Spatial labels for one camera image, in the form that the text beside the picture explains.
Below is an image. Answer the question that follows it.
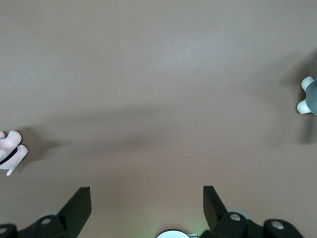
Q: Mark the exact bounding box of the grey and white husky plush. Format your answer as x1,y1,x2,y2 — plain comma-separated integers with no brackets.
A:
296,76,317,115

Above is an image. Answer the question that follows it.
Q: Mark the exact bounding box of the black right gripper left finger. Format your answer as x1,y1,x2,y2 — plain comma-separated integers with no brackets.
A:
14,186,92,238

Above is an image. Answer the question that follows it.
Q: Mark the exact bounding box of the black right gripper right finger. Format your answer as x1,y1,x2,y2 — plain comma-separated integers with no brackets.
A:
203,185,309,238

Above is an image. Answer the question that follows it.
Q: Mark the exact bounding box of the pink and white dog plush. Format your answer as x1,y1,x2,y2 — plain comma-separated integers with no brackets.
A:
0,130,28,177

